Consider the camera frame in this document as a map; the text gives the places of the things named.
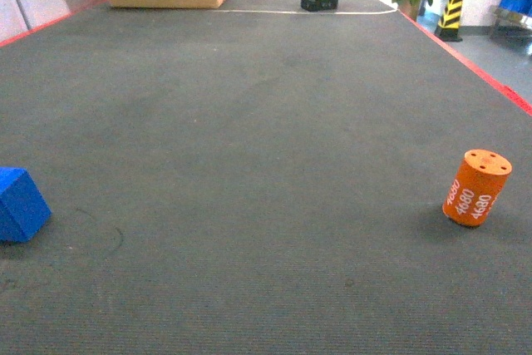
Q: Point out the orange cylinder cap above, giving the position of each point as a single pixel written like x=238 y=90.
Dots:
x=479 y=180

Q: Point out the blue cube part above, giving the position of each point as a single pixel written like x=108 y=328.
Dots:
x=23 y=209

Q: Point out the steel shelf rack right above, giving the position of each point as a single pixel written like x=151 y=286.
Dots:
x=507 y=23

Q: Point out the yellow black striped cone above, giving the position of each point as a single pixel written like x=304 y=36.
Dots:
x=447 y=28

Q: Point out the blue plastic bin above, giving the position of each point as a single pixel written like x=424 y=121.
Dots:
x=519 y=6

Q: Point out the red metal table frame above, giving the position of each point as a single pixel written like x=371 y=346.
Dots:
x=503 y=89

